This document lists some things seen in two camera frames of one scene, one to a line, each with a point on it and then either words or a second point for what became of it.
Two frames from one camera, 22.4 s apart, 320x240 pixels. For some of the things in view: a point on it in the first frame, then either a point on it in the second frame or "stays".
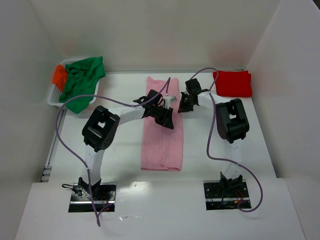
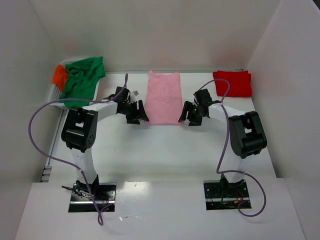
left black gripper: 163,115 → 133,113
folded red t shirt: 233,83 stays
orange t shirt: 60,76 stays
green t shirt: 82,79 stays
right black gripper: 186,101 → 192,114
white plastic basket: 56,94 stays
